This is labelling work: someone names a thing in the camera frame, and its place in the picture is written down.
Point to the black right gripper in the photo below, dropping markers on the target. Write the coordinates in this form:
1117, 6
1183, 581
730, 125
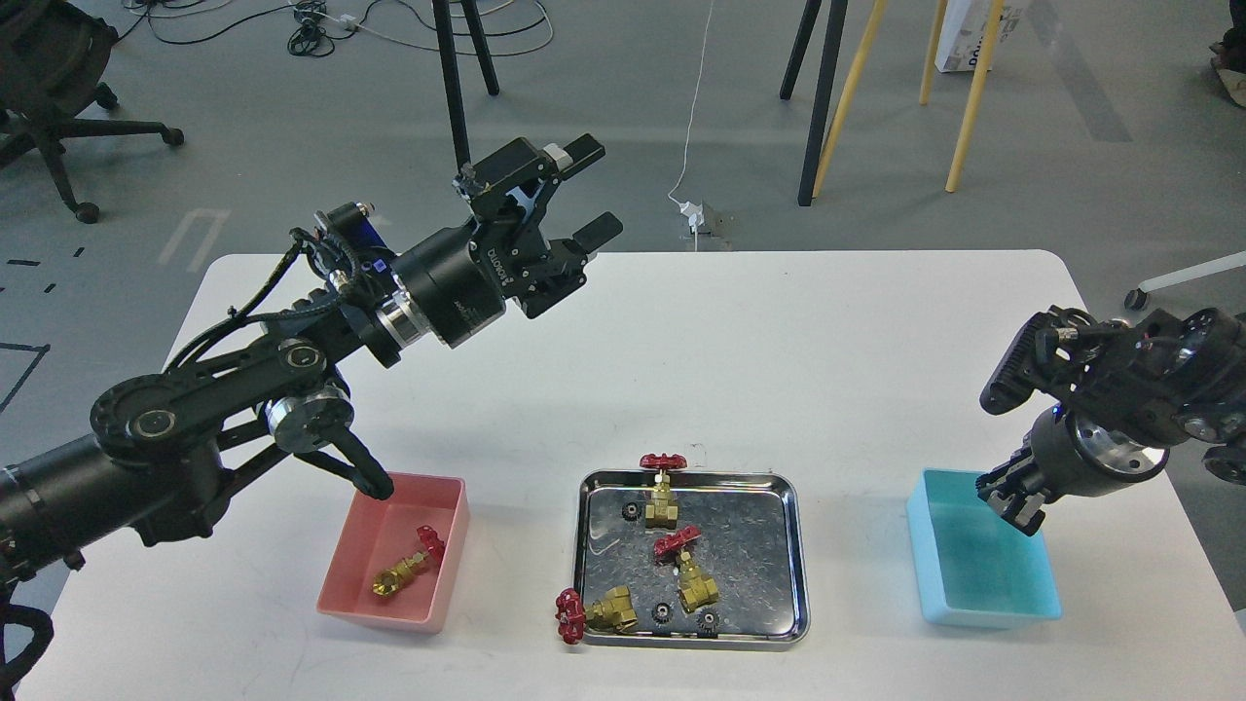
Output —
1065, 456

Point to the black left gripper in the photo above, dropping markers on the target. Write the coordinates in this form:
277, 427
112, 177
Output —
458, 286

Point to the brass valve red handle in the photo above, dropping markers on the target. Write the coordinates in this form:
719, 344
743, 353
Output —
404, 572
661, 511
613, 612
696, 588

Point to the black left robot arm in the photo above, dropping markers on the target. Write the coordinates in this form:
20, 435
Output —
166, 452

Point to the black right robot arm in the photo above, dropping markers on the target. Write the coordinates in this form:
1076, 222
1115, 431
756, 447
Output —
1125, 395

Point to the blue plastic box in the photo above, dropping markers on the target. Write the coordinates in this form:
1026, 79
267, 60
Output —
972, 568

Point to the black gear bottom middle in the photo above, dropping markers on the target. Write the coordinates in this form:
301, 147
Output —
707, 622

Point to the black gear bottom left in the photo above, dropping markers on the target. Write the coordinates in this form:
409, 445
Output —
662, 613

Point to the pink plastic box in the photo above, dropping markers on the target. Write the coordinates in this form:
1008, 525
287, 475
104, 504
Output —
377, 533

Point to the white cardboard box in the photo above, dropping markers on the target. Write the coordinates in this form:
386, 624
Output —
962, 31

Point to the black tripod legs left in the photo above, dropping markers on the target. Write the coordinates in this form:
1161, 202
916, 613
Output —
448, 55

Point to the steel tray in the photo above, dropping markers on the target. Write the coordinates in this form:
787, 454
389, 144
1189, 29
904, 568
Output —
750, 545

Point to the black stand legs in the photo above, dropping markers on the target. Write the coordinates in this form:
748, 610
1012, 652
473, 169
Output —
825, 78

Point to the yellow wooden leg left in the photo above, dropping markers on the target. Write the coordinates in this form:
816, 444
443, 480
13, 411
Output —
846, 99

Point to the yellow wooden leg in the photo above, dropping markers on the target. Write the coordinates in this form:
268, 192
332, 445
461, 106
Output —
990, 41
846, 99

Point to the yellow wooden leg right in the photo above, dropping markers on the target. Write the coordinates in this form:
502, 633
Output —
990, 41

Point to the black office chair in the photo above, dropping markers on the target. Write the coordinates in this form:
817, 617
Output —
53, 56

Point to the brass valve top red handle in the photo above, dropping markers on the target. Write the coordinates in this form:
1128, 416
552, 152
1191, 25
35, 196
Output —
661, 511

